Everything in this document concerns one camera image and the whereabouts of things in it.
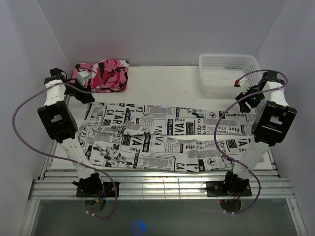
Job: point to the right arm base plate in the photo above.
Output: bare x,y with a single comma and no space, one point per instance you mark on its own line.
220,189

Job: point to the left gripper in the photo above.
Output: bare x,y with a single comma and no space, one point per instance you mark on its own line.
85,98

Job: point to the white plastic basket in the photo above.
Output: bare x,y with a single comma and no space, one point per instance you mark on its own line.
218,72

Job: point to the newspaper print trousers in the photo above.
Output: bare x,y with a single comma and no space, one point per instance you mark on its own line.
177,139

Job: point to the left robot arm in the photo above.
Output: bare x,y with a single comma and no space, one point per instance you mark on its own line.
62,127

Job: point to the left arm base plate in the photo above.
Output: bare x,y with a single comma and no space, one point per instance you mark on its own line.
106,190

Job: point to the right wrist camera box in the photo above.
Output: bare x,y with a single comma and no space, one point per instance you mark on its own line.
243,85

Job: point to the aluminium frame rail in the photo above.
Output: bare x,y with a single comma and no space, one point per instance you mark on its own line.
141,185

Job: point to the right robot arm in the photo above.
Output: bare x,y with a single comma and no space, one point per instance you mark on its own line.
270,127

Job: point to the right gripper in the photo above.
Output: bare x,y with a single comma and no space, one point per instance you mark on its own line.
244,108

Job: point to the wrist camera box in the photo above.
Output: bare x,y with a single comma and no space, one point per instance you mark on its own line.
243,85
83,76

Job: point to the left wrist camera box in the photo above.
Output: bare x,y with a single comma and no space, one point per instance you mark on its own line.
83,76

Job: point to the pink camouflage folded trousers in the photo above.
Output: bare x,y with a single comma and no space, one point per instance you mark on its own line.
107,76

